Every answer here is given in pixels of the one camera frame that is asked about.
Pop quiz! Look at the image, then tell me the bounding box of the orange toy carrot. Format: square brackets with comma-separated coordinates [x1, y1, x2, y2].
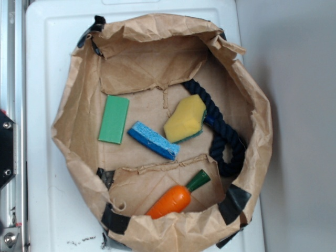
[146, 170, 211, 219]

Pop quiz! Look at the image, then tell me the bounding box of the brown paper bag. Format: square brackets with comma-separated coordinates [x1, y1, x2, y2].
[52, 14, 273, 251]

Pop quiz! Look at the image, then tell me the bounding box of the yellow green sponge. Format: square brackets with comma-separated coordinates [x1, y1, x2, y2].
[163, 94, 207, 143]

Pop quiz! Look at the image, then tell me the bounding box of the blue sponge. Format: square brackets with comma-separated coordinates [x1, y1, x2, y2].
[128, 121, 180, 161]

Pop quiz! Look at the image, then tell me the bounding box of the green rectangular block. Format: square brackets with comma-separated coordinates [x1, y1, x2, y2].
[98, 95, 129, 144]

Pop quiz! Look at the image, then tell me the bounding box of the dark blue rope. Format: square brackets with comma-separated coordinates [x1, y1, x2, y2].
[182, 79, 248, 177]

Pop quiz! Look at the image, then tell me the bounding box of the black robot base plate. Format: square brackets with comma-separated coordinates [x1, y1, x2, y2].
[0, 110, 15, 190]

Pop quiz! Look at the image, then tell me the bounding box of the aluminium rail frame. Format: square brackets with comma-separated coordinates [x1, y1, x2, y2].
[1, 1, 30, 251]

